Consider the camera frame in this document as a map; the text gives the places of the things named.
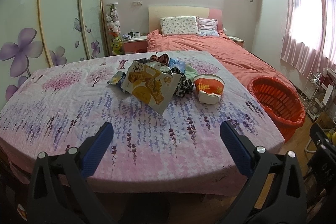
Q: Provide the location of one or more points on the yellow snack bag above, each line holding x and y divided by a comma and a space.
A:
151, 83

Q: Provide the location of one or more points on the floral white pillow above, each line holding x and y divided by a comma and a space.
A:
179, 25

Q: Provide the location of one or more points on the blue cracker chip bag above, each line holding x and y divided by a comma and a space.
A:
117, 79

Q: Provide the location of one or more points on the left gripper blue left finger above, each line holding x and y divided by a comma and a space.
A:
93, 149

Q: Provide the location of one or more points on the red white paper bowl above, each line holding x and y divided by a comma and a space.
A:
209, 88

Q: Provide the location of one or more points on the white mug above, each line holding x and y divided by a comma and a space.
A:
137, 34

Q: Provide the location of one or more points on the white wire rack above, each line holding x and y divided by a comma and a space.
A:
318, 93

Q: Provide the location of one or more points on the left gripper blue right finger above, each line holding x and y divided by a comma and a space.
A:
240, 148

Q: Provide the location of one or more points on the striped pink pillow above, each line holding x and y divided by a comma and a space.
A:
207, 27

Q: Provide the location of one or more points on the red plastic laundry basket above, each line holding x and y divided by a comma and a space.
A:
280, 102

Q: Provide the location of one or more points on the floral pink purple tablecloth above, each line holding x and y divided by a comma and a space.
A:
178, 151

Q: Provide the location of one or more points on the white flower-print wardrobe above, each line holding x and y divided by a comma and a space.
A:
38, 34

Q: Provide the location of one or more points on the blue tissue pack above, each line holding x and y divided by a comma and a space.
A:
176, 63

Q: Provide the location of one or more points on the black floral cloth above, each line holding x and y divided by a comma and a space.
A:
185, 85

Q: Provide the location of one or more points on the beige pink headboard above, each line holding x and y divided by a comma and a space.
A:
157, 12

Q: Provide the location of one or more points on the far bedside table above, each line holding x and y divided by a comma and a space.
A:
238, 41

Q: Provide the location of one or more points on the coral pink duvet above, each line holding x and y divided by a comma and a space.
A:
242, 64

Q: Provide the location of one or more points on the light green sock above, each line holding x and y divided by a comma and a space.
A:
190, 72

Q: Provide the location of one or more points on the pink window curtain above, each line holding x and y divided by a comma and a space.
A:
309, 40

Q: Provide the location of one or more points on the pink bedside table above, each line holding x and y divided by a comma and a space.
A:
135, 45

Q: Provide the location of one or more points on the brown red scrunchie cloth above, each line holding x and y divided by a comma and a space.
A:
163, 59

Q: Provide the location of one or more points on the hanging plush toy column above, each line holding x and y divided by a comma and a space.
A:
113, 30

